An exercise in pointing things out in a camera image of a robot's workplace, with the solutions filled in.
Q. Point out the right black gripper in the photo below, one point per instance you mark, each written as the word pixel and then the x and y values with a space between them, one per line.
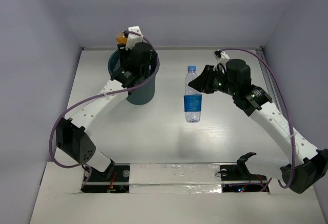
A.
pixel 202 82

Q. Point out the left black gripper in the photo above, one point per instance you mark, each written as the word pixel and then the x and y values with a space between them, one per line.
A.
pixel 122 54

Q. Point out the crushed bottle blue label blue cap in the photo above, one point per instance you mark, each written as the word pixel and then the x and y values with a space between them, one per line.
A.
pixel 192 98

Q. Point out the orange plastic bottle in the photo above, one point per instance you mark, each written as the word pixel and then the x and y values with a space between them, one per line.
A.
pixel 121 38

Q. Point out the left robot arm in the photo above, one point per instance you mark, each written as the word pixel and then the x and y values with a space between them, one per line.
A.
pixel 73 134

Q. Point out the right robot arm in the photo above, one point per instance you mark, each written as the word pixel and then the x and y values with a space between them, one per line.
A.
pixel 306 164

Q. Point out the dark green plastic bin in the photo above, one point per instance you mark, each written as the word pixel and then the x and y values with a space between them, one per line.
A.
pixel 141 95

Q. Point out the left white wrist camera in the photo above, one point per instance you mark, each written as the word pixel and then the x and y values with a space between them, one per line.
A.
pixel 133 36

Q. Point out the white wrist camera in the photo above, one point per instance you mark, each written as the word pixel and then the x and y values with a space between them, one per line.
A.
pixel 221 57
pixel 133 36

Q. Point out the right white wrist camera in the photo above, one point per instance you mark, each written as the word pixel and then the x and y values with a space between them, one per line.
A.
pixel 221 57

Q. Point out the aluminium rail right edge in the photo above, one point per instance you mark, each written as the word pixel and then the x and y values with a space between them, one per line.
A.
pixel 267 77

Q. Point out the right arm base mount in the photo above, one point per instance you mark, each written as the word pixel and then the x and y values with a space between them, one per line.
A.
pixel 236 178

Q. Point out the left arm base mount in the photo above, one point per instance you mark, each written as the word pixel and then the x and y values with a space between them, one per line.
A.
pixel 118 181

